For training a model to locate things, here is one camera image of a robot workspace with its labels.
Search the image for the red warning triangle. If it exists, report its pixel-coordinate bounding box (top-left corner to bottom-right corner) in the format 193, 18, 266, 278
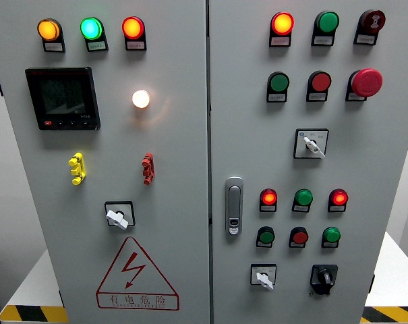
95, 236, 180, 311

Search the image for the small green push button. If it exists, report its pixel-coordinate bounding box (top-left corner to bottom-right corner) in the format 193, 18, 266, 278
256, 225, 276, 245

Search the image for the silver door lock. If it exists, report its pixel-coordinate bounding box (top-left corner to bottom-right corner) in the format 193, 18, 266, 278
225, 176, 244, 236

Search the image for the large red push button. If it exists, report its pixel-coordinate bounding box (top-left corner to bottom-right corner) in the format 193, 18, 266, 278
307, 70, 332, 93

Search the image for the small green lamp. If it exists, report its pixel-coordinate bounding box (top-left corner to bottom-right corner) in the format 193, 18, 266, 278
322, 226, 342, 244
293, 188, 314, 207

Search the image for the small red push button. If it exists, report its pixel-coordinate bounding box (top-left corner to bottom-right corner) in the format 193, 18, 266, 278
289, 226, 310, 246

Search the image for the small red lamp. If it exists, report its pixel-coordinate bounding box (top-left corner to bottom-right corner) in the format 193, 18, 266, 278
328, 188, 349, 207
260, 188, 279, 207

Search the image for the large green push button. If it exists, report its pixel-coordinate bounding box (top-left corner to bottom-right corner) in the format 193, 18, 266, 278
267, 71, 291, 94

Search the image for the large yellow lamp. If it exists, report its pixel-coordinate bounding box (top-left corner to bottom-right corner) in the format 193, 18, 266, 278
37, 18, 62, 42

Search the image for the large red stop button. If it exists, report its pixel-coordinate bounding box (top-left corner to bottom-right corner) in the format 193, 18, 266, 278
347, 68, 384, 98

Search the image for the dark red buzzer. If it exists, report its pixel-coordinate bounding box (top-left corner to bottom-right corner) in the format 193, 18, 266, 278
358, 9, 386, 34

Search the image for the white lamp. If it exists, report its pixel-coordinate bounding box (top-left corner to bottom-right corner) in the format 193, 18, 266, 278
132, 89, 151, 109

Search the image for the black display meter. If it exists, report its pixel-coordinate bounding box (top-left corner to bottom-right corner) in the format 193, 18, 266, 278
24, 66, 101, 131

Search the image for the large green lamp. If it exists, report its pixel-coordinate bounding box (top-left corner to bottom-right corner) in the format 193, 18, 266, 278
314, 10, 340, 34
80, 16, 105, 41

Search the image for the small red handle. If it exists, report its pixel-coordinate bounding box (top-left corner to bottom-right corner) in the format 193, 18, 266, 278
141, 152, 155, 186

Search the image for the large red lamp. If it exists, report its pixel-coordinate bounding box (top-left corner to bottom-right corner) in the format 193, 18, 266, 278
121, 16, 146, 40
270, 11, 295, 36

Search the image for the pale grey cabinet door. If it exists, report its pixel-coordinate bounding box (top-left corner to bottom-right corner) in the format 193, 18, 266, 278
207, 0, 408, 324
0, 0, 212, 324

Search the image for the slim white handle turn switch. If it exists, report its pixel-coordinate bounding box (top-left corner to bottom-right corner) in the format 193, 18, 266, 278
293, 128, 330, 160

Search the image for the black knob turn switch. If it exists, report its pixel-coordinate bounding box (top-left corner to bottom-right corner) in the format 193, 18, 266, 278
310, 264, 339, 297

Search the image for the small yellow handle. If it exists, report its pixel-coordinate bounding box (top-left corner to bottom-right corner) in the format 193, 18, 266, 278
68, 152, 87, 186

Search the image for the black yellow striped tape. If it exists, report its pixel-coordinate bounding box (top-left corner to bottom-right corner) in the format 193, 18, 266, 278
360, 306, 408, 324
0, 305, 69, 324

